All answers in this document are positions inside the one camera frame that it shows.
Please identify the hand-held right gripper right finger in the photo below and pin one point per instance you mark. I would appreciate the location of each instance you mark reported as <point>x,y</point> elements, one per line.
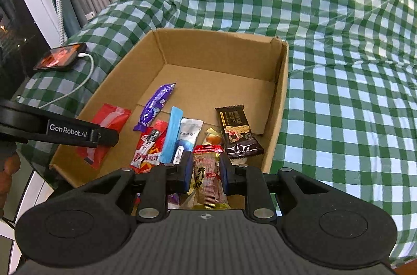
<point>225,172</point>

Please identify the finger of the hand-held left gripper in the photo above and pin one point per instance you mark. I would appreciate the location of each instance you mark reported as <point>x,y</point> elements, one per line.
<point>107,138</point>

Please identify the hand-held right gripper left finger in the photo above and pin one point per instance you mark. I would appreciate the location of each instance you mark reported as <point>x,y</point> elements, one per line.
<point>185,172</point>

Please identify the red square snack packet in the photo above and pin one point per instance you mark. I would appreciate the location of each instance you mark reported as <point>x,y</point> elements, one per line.
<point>107,128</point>

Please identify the red gold snack bar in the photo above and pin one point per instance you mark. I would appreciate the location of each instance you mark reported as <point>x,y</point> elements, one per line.
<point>208,177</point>

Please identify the white snack bar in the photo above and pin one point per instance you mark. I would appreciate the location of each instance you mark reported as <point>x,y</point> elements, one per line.
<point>239,161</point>

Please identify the small purple white packet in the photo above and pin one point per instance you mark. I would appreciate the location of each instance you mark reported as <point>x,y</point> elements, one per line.
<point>173,198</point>

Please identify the yellow snack bar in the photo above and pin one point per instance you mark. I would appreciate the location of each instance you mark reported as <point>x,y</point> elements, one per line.
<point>213,138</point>

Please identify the white blue sachet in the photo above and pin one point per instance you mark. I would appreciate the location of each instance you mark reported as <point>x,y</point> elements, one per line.
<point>189,135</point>

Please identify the light blue snack bar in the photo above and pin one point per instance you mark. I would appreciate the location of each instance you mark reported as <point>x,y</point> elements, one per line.
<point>172,135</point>

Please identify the red black white stick packet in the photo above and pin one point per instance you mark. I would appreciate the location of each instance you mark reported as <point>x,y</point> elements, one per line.
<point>148,148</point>

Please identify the dark brown snack bar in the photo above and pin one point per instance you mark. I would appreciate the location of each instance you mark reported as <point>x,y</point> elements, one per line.
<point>237,131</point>

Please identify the purple snack bar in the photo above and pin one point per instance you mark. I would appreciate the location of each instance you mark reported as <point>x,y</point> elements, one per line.
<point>156,105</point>

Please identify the cardboard box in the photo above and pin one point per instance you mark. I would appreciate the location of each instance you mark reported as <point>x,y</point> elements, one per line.
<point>211,79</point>

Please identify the person's left hand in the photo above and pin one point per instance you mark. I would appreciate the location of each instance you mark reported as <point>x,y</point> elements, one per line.
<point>8,177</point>

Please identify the white bed base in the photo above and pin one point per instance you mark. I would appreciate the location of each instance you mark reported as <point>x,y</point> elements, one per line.
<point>32,193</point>

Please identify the black smartphone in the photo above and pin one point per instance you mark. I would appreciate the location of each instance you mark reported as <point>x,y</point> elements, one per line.
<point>60,57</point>

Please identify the white curtain clip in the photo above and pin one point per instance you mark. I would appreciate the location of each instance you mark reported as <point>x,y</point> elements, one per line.
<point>90,15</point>

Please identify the green white checked blanket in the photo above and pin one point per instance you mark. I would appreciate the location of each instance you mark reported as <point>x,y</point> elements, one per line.
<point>325,34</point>

